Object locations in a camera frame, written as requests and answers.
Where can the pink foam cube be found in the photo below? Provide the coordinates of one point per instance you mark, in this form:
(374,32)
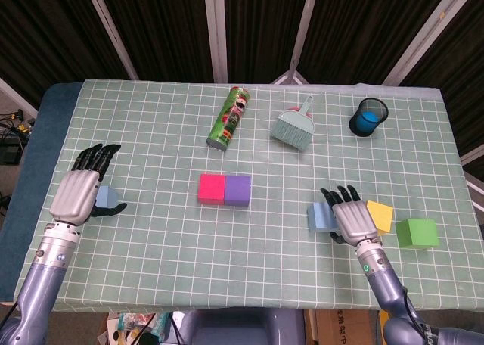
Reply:
(211,188)

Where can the green Pringles can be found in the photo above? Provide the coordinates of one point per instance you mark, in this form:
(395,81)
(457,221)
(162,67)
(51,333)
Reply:
(230,118)

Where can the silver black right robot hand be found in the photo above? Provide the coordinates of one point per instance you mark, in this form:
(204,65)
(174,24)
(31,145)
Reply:
(355,222)

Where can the dark blue table pad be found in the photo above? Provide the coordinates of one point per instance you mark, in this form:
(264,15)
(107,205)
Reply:
(41,140)

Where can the light blue foam cube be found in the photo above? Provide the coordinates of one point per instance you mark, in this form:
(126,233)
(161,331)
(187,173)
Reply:
(107,195)
(317,218)

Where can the white frame bar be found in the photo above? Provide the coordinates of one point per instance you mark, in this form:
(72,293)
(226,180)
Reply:
(474,154)
(17,97)
(477,184)

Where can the yellow foam cube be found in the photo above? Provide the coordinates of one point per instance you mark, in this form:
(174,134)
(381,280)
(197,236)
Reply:
(382,216)

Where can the black mesh pen cup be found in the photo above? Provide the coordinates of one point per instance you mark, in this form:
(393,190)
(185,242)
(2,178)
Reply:
(354,127)

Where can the yellow bar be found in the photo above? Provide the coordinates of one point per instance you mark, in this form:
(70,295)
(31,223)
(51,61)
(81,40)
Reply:
(383,318)

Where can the teal hand brush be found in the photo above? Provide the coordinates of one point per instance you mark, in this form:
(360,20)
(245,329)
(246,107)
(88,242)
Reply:
(291,127)

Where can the brown cardboard box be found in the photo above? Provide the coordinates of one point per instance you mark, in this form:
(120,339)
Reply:
(340,328)

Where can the green foam cube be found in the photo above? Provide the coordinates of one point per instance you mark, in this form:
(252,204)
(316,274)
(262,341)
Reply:
(416,233)

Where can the blue-grey robot torso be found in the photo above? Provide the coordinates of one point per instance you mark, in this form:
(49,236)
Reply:
(242,328)

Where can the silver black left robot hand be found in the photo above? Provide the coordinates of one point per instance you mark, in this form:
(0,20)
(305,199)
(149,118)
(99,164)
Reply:
(75,197)

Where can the white frame post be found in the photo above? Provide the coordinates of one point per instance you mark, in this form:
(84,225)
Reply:
(306,19)
(110,31)
(216,31)
(433,23)

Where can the purple foam cube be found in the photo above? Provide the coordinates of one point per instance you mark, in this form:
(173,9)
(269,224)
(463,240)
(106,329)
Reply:
(238,190)

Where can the green checkered tablecloth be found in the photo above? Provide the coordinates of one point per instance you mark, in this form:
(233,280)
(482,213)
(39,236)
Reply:
(227,254)

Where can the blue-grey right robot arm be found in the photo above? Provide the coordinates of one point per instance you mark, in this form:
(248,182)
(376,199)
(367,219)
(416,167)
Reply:
(385,284)

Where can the colourful printed papers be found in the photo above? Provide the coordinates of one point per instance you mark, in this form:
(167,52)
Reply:
(128,328)

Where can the black device box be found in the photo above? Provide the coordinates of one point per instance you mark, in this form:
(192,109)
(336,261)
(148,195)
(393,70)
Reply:
(11,154)

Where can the red round disc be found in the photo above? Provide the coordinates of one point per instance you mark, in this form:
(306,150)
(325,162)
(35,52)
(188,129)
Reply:
(309,114)

